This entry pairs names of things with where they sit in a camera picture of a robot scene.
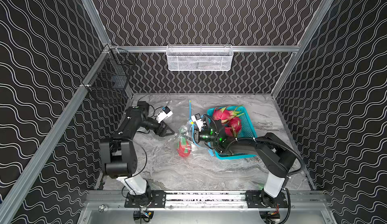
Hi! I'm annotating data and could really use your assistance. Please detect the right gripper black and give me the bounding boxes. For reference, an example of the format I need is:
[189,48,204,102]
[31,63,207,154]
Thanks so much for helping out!
[180,128,219,145]

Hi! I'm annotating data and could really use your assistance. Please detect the zip-top bag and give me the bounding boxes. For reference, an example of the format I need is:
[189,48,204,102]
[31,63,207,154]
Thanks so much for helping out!
[156,100,189,125]
[175,120,214,158]

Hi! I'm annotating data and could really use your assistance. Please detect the dragon fruit bag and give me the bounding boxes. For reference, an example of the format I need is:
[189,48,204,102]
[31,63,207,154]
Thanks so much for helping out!
[228,117,242,135]
[224,127,238,138]
[212,106,244,124]
[177,138,191,158]

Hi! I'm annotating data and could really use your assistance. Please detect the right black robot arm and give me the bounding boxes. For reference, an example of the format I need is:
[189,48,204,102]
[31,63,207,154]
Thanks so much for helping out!
[192,127,305,201]

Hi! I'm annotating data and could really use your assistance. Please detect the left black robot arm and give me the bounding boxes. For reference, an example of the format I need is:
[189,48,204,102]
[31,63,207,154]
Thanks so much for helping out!
[100,101,175,207]

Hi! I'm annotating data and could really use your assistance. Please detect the teal plastic basket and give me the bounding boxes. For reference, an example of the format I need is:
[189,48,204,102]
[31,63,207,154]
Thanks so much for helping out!
[207,105,258,160]

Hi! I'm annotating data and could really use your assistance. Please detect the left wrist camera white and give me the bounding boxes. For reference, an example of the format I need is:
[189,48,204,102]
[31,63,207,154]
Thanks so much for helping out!
[156,106,173,123]

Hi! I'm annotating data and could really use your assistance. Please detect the white mesh wall basket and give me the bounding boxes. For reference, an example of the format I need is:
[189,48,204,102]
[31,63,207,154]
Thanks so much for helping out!
[166,45,234,71]

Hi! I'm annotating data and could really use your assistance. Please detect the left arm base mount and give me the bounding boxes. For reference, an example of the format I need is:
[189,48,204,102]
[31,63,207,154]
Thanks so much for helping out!
[125,191,166,208]

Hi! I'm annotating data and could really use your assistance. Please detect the black wire wall basket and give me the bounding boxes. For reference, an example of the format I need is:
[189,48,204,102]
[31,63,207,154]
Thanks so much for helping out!
[86,45,138,105]

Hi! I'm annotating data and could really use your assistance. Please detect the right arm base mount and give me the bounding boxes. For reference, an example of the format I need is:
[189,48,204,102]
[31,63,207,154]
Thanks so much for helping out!
[245,190,289,209]

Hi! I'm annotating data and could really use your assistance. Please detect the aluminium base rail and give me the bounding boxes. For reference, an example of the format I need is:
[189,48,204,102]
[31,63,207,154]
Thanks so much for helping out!
[84,190,329,211]

